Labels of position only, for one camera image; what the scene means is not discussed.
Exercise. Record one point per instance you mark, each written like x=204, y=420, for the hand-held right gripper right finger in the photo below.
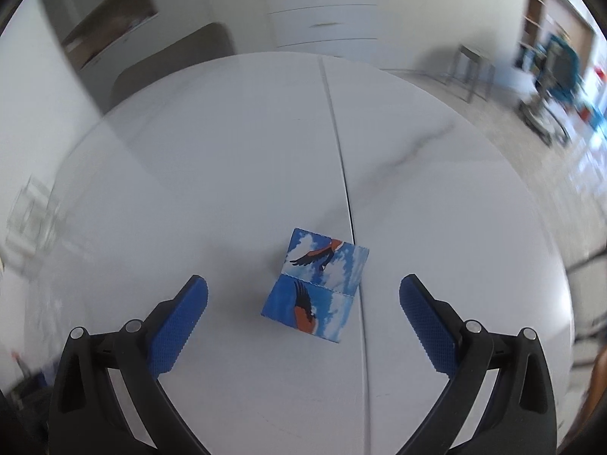
x=429, y=329

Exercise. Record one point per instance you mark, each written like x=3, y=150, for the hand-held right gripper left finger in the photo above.
x=178, y=329

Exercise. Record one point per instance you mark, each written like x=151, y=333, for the blue bird-printed carton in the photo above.
x=315, y=289

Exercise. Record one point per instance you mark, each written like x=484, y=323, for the clear acrylic box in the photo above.
x=33, y=218

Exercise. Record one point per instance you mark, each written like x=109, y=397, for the grey metal stool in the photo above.
x=472, y=68

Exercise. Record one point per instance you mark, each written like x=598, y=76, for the blue exercise machine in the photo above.
x=552, y=80

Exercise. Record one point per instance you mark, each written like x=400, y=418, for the white drawer cabinet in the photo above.
x=327, y=14

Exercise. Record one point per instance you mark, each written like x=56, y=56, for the wooden open bookshelf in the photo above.
x=559, y=4

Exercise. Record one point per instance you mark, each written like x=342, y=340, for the wall niche shelf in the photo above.
x=111, y=21

